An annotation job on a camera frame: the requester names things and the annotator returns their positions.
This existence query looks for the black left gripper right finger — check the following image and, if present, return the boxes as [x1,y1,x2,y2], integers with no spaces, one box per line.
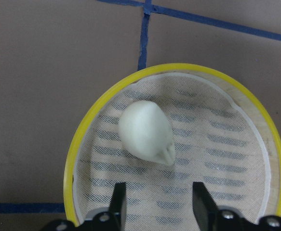
[192,182,218,231]

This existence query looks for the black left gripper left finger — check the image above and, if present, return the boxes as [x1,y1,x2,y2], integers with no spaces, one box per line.
[108,182,126,231]

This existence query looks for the white steamed bun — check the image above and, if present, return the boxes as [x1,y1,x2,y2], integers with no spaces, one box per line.
[118,101,175,166]

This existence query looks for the white mesh steamer liner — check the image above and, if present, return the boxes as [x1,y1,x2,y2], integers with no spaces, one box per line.
[73,72,270,231]

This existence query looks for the yellow rimmed bamboo steamer tier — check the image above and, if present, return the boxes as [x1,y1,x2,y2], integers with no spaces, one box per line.
[64,64,281,225]

